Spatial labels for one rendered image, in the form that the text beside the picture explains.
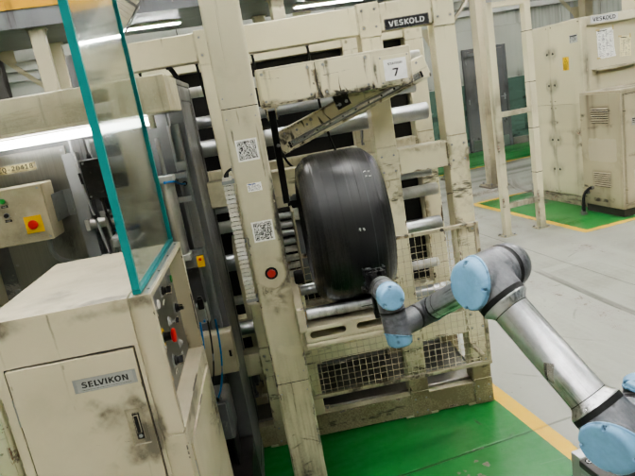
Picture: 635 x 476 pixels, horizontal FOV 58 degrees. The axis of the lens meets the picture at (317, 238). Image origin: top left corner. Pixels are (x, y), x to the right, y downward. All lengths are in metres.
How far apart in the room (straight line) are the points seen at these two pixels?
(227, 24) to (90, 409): 1.24
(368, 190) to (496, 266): 0.68
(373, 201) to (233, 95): 0.59
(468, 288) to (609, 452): 0.42
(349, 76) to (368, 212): 0.63
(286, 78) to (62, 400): 1.38
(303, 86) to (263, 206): 0.52
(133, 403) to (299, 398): 0.91
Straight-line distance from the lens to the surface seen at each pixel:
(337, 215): 1.86
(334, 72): 2.28
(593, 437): 1.31
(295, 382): 2.24
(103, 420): 1.54
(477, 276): 1.31
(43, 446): 1.61
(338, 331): 2.10
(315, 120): 2.40
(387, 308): 1.61
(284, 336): 2.16
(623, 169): 6.34
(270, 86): 2.25
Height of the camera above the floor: 1.64
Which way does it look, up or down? 14 degrees down
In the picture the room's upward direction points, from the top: 10 degrees counter-clockwise
